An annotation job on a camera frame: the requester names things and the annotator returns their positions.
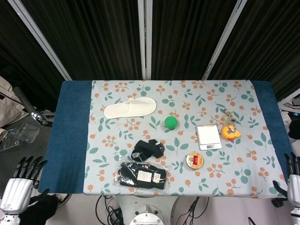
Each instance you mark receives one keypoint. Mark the black and white sneaker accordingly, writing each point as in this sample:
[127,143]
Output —
[64,199]

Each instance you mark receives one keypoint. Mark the black gloves in plastic bag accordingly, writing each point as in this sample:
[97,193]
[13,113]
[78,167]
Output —
[131,174]

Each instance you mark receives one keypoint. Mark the white metal frame bar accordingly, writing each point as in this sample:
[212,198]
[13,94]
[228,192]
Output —
[289,98]

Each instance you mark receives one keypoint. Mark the clear plastic packaging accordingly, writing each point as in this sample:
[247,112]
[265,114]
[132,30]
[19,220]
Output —
[25,133]

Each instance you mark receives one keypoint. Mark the round tin with red label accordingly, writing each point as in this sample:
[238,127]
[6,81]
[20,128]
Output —
[194,160]

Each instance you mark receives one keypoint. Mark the beige fabric bag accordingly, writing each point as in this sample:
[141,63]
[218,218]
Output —
[9,103]

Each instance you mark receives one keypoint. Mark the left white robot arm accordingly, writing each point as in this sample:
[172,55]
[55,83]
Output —
[8,219]

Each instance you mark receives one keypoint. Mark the white slipper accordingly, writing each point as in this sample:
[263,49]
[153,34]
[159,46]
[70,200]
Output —
[140,106]

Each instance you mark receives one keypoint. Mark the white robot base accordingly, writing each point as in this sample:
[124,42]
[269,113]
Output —
[146,208]

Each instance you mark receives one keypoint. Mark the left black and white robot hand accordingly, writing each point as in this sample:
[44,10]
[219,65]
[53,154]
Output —
[16,194]

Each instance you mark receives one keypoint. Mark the black pleated curtain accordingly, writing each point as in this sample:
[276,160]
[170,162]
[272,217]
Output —
[269,42]
[187,35]
[93,35]
[14,47]

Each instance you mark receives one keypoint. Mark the black trouser leg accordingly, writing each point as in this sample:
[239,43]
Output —
[44,208]

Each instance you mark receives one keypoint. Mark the silver digital scale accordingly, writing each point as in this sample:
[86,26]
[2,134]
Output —
[208,136]

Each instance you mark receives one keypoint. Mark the green ball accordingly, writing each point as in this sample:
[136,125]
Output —
[171,123]

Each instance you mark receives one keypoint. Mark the floral patterned tablecloth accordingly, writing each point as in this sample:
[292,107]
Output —
[145,91]

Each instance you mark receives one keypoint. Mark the white metal frame post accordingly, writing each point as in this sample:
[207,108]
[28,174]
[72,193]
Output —
[39,37]
[226,37]
[145,39]

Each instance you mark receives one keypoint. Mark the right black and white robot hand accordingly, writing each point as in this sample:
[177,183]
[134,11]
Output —
[294,189]

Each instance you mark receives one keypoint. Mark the blue table cover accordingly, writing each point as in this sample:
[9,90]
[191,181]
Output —
[68,131]

